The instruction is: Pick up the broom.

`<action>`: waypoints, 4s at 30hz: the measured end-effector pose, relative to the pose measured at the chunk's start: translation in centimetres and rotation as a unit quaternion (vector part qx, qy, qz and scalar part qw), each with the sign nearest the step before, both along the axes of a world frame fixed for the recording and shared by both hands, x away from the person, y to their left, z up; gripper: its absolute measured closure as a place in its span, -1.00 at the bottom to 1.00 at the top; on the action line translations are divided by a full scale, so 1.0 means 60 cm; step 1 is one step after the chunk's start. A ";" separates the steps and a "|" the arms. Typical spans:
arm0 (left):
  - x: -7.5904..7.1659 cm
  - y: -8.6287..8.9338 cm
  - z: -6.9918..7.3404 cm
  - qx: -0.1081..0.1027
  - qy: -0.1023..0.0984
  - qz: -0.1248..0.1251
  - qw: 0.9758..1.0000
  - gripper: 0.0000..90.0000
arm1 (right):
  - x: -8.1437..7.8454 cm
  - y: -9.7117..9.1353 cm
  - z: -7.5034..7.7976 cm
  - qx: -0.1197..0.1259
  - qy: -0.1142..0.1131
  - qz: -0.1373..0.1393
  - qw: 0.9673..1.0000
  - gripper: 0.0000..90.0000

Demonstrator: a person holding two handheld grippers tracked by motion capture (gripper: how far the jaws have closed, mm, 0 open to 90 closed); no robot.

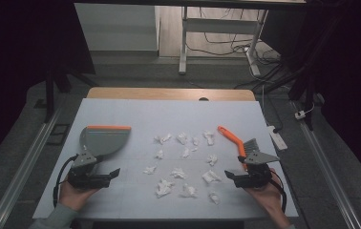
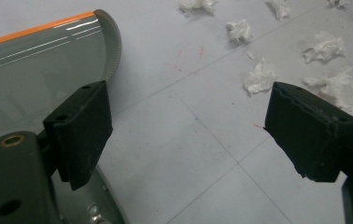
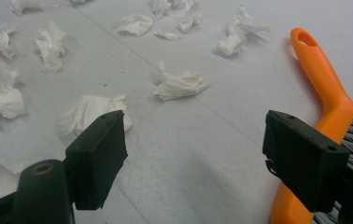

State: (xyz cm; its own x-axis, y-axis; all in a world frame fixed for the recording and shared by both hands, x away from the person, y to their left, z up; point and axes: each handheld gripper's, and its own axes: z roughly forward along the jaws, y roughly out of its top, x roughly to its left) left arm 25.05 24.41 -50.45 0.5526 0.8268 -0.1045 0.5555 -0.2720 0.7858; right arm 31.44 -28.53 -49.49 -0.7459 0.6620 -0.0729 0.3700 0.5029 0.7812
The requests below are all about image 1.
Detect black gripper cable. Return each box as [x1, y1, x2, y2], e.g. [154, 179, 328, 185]
[268, 168, 288, 214]
[53, 154, 80, 208]

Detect grey dustpan orange edge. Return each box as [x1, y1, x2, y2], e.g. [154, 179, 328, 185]
[78, 124, 133, 160]

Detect white table board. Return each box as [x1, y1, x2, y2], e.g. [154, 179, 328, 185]
[32, 97, 299, 221]

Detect white desk frame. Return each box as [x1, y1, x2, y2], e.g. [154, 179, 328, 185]
[178, 6, 269, 77]

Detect black metal stand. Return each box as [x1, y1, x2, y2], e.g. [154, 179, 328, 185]
[43, 63, 97, 124]
[287, 15, 342, 132]

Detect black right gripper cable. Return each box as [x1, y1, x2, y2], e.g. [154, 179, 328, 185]
[268, 168, 288, 214]

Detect white power strip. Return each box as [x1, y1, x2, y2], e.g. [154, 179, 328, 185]
[266, 124, 288, 152]

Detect person's right hand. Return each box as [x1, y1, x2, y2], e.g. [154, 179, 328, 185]
[244, 182, 287, 220]

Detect aluminium rail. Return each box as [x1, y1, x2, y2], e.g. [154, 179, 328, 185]
[291, 101, 361, 229]
[0, 106, 63, 229]

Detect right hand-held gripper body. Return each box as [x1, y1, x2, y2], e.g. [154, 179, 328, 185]
[224, 151, 282, 189]

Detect group of white paper scraps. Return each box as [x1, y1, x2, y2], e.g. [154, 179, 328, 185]
[142, 130, 223, 205]

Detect white cabinet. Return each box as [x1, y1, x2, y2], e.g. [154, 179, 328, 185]
[74, 3, 161, 52]

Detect tangle of black floor cables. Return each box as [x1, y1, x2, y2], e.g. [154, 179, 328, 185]
[186, 8, 286, 91]

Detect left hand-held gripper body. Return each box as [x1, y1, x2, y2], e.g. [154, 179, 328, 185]
[67, 151, 121, 191]

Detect wooden table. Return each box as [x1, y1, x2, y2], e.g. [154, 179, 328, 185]
[86, 87, 257, 102]

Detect orange brush grey bristles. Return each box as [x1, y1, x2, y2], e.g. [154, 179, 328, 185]
[217, 125, 259, 172]

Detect person's left hand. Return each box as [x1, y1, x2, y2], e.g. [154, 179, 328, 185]
[57, 180, 102, 212]

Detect dark curtain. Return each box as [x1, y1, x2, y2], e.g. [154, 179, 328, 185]
[261, 0, 361, 192]
[0, 0, 96, 176]

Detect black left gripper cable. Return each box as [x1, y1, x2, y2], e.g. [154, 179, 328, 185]
[53, 154, 80, 208]

